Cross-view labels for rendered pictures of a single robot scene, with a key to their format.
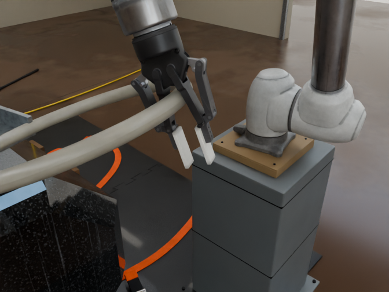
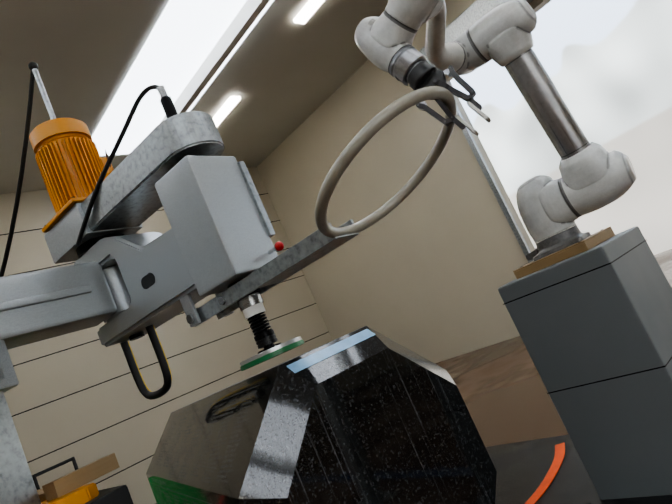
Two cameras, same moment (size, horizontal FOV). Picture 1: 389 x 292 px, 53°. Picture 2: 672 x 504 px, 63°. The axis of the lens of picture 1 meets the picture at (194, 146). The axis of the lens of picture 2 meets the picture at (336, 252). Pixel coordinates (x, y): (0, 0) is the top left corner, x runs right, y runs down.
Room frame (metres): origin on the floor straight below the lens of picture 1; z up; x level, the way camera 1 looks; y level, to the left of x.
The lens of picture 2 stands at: (-0.77, 0.37, 0.88)
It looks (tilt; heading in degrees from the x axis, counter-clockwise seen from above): 8 degrees up; 3
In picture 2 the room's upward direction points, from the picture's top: 24 degrees counter-clockwise
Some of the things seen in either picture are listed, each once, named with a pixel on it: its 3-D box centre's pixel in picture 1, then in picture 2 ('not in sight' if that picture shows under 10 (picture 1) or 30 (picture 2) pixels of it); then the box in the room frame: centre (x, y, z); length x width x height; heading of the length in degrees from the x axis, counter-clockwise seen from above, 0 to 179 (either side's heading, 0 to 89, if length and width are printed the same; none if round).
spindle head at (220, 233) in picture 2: not in sight; (205, 238); (1.03, 0.86, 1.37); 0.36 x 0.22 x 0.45; 58
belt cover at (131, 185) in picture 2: not in sight; (135, 198); (1.17, 1.09, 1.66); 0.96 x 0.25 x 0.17; 58
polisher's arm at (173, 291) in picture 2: not in sight; (162, 276); (1.21, 1.12, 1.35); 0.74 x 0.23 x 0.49; 58
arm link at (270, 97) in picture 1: (272, 100); (544, 205); (1.25, -0.28, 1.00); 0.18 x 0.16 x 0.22; 57
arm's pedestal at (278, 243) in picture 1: (256, 226); (620, 360); (1.26, -0.27, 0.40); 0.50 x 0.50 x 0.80; 49
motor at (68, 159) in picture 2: not in sight; (77, 172); (1.35, 1.35, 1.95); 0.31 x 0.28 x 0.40; 148
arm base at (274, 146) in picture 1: (261, 132); (554, 243); (1.27, -0.25, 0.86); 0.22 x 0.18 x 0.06; 59
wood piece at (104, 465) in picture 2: not in sight; (81, 476); (0.94, 1.51, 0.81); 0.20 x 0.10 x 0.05; 144
